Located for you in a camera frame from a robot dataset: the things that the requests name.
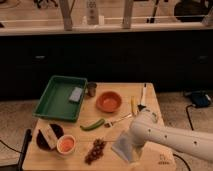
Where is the grey blue towel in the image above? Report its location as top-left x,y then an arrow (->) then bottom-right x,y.
111,131 -> 133,163

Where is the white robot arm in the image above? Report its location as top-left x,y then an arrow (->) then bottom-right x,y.
129,110 -> 213,162

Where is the red orange bowl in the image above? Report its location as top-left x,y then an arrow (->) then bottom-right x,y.
96,91 -> 122,113

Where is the white bowl orange inside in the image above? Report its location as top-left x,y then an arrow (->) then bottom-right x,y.
57,135 -> 76,156

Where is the metal fork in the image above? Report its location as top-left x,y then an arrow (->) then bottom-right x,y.
104,114 -> 132,128

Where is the brown grape bunch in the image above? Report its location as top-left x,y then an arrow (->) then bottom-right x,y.
84,139 -> 106,165

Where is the green pepper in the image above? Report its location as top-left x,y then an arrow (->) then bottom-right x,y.
80,119 -> 105,131

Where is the yellow corn cob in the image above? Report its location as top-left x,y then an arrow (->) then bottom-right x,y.
131,96 -> 137,116

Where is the small metal cup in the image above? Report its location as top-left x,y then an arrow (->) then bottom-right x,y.
87,82 -> 97,97

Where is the black device on floor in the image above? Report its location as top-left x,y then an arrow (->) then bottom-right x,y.
185,91 -> 211,108

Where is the grey sponge block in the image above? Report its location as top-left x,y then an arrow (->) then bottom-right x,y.
69,87 -> 83,102

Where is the green plastic tray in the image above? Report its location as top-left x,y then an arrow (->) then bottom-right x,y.
34,75 -> 87,122

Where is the black bar left of table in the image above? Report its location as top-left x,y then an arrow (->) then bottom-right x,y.
17,129 -> 32,171

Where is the white remote on shelf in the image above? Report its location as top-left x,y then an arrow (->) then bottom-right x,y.
86,0 -> 99,25

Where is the black cable right floor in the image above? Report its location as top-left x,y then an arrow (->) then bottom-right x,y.
172,103 -> 201,171

